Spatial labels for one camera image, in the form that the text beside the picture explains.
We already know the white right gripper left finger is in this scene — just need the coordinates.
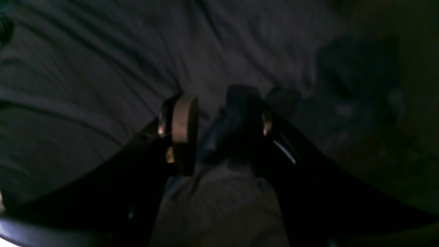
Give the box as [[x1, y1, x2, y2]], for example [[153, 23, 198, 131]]
[[1, 93, 199, 247]]

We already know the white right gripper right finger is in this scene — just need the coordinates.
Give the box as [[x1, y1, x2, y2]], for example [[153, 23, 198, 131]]
[[206, 85, 438, 247]]

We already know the dark grey T-shirt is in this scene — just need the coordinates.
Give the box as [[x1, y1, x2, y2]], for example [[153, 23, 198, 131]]
[[0, 0, 405, 247]]

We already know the black table cloth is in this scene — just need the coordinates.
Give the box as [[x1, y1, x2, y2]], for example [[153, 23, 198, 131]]
[[309, 0, 439, 213]]

